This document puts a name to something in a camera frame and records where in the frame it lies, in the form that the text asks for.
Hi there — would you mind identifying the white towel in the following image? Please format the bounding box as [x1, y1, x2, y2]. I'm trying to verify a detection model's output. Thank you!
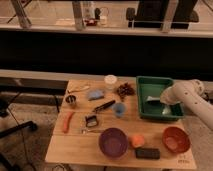
[146, 96, 171, 115]

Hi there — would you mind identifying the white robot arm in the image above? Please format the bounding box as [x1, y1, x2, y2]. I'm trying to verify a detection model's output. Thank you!
[160, 79, 213, 131]

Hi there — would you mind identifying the green plastic tray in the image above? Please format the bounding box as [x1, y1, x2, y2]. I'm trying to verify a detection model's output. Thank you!
[136, 76, 184, 121]

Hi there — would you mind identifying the white round container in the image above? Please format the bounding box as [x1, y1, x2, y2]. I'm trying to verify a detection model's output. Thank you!
[104, 75, 117, 89]

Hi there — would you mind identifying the brown grape bunch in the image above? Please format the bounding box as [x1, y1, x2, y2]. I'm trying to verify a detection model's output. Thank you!
[116, 83, 135, 101]

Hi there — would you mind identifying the banana peel toy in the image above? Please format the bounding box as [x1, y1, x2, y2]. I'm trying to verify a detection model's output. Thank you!
[67, 84, 90, 93]

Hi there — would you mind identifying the small metal cup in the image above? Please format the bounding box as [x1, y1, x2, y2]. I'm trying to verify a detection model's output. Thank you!
[65, 95, 77, 108]

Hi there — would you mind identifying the wooden table board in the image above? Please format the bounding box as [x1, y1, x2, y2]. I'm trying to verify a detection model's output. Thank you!
[45, 79, 197, 170]

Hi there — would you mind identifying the orange carrot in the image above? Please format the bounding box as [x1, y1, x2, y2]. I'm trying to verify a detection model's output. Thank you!
[62, 112, 74, 133]

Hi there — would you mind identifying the metal spoon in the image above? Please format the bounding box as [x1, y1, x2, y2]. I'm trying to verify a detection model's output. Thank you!
[81, 129, 103, 134]

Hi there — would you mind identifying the purple bowl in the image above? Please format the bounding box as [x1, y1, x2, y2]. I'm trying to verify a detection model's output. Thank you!
[98, 128, 128, 158]

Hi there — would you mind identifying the orange round sponge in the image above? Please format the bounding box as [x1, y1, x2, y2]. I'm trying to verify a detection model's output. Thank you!
[130, 134, 145, 148]

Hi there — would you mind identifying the black rectangular block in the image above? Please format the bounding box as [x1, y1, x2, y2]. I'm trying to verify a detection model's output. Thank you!
[135, 148, 160, 159]

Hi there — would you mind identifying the orange red bowl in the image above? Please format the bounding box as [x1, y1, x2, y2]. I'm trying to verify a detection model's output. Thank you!
[162, 126, 191, 154]

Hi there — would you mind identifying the black office chair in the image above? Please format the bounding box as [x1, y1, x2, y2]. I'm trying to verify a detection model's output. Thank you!
[0, 99, 38, 171]

